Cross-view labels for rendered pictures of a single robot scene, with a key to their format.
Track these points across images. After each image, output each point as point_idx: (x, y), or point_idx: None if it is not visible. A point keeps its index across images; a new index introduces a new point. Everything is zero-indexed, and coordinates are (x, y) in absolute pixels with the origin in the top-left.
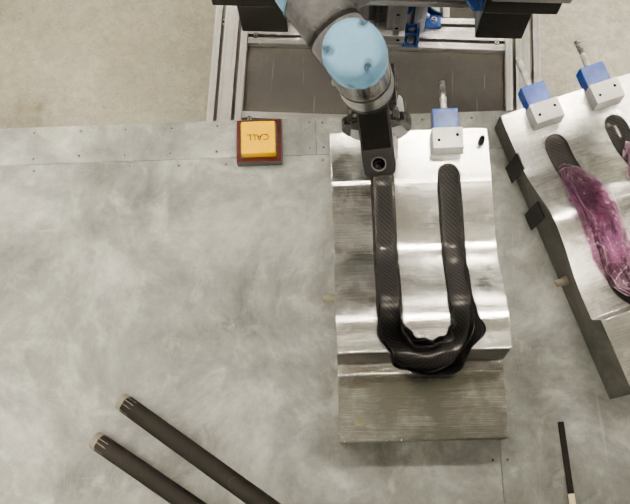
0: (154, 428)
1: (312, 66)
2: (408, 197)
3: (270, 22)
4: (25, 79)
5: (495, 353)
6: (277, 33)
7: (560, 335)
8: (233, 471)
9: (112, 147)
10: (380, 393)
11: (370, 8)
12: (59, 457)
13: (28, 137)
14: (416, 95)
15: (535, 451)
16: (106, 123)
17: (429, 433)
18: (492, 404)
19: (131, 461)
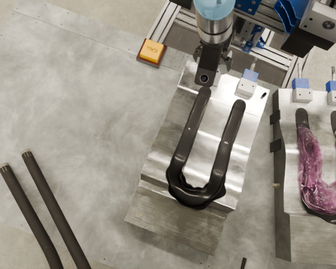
0: (32, 172)
1: (198, 43)
2: (214, 108)
3: (183, 0)
4: (73, 2)
5: (225, 208)
6: (189, 22)
7: (263, 212)
8: (61, 212)
9: (79, 26)
10: (156, 203)
11: (234, 24)
12: None
13: (41, 6)
14: None
15: (225, 268)
16: None
17: (173, 236)
18: (212, 234)
19: (14, 184)
